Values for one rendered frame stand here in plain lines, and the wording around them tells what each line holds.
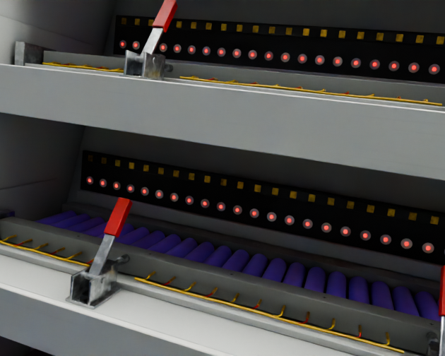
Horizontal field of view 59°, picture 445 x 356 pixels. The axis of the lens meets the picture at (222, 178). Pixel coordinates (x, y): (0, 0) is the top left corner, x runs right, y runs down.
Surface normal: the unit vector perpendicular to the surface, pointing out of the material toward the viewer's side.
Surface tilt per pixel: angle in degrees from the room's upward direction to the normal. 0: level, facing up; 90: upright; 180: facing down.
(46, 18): 90
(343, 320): 106
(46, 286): 16
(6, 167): 90
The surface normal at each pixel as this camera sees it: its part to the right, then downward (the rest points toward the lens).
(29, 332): -0.31, 0.12
